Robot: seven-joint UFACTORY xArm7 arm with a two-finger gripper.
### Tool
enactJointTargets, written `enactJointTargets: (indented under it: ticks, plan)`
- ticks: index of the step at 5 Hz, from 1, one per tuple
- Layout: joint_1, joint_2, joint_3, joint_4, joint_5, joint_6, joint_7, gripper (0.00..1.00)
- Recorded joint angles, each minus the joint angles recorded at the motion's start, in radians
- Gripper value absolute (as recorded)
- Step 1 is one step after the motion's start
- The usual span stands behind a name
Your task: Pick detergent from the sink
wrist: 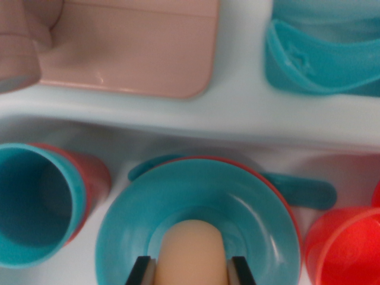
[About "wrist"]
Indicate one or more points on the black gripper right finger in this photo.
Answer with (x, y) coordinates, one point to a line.
(240, 273)

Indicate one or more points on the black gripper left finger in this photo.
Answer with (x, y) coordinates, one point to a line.
(142, 273)

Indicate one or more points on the beige detergent bottle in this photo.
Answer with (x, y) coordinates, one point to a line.
(193, 252)

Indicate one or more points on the light blue toy sink unit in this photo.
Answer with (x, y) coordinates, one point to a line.
(237, 118)

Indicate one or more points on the teal toy plate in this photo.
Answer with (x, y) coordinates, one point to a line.
(133, 207)

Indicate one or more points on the teal utensil under plates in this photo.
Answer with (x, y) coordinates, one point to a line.
(311, 193)

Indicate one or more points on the teal tumbler cup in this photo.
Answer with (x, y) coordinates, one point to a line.
(29, 207)

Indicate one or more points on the teal dish brush white bristles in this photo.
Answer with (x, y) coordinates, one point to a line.
(311, 68)

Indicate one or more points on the grey toy faucet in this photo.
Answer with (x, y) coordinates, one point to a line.
(133, 53)

